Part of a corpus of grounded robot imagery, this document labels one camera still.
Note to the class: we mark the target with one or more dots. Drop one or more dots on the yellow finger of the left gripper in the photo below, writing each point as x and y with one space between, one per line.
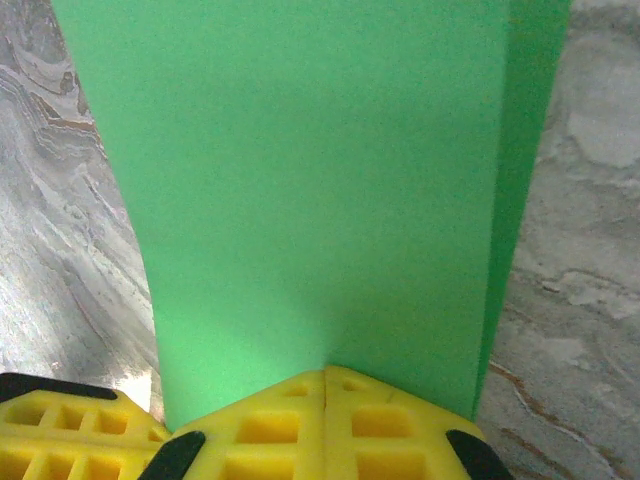
135 425

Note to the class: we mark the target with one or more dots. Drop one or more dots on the green square paper sheet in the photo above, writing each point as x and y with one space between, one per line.
325 200

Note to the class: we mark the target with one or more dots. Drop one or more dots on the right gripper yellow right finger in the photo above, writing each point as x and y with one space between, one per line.
340 450

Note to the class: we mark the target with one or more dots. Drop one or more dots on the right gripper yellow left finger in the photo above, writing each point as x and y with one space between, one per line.
280 450

